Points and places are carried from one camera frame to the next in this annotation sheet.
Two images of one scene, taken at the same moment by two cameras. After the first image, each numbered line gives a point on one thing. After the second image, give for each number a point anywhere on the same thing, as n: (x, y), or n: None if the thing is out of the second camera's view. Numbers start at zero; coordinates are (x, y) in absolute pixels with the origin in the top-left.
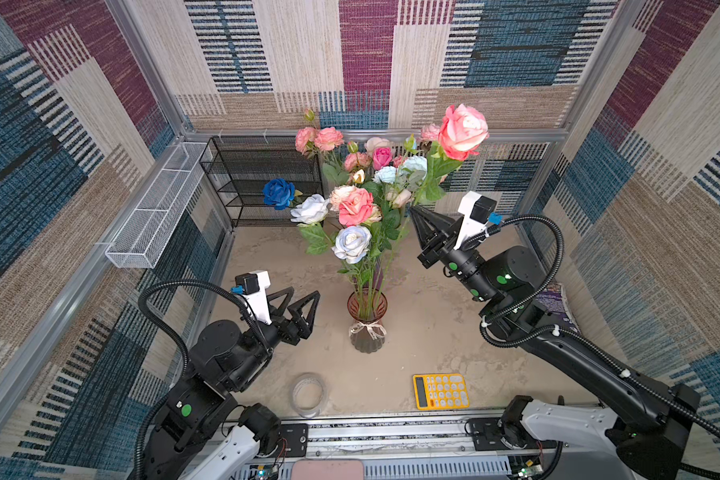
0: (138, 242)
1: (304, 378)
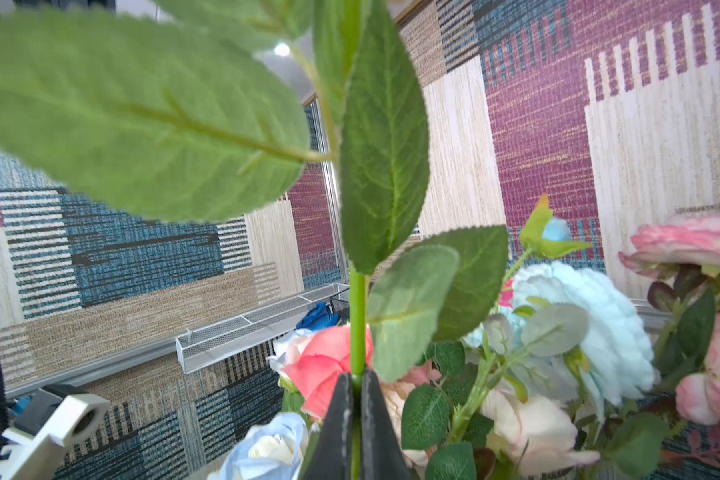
0: (251, 333)
1: None
